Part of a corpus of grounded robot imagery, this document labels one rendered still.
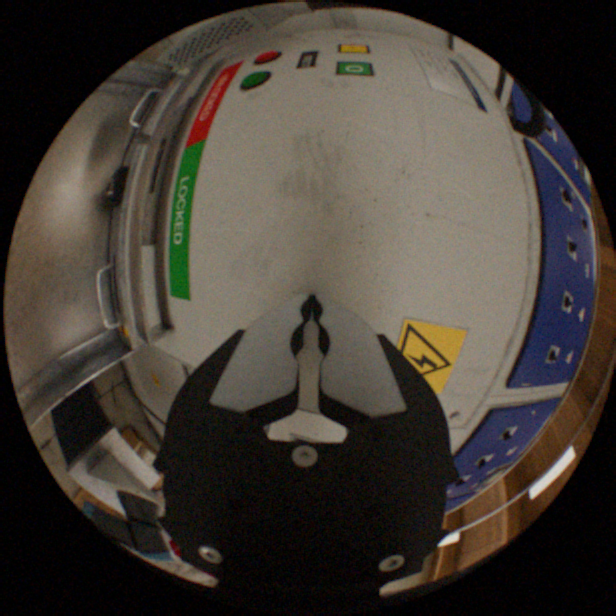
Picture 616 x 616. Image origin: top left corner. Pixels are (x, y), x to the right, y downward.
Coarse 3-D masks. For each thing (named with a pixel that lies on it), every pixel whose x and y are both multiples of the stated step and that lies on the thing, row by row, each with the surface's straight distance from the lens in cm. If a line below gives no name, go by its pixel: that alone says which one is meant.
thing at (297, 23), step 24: (288, 24) 57; (312, 24) 56; (336, 24) 54; (360, 24) 55; (384, 24) 56; (408, 24) 56; (456, 48) 56; (480, 72) 58; (504, 72) 64; (504, 96) 61
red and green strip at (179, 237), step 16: (240, 64) 32; (224, 80) 29; (208, 96) 29; (208, 112) 25; (192, 128) 26; (208, 128) 23; (192, 144) 23; (192, 160) 22; (192, 176) 21; (176, 192) 22; (192, 192) 20; (176, 208) 22; (176, 224) 21; (176, 240) 21; (176, 256) 21; (176, 272) 21; (176, 288) 22
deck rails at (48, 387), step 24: (120, 72) 53; (144, 72) 52; (168, 72) 51; (96, 336) 43; (120, 336) 45; (72, 360) 43; (96, 360) 42; (24, 384) 47; (48, 384) 45; (72, 384) 39; (24, 408) 49; (48, 408) 40
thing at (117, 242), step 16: (176, 80) 49; (160, 96) 47; (144, 128) 41; (128, 160) 40; (128, 176) 36; (128, 192) 36; (112, 224) 39; (112, 240) 38; (112, 256) 38; (112, 272) 39; (112, 288) 40; (128, 304) 36; (128, 320) 36
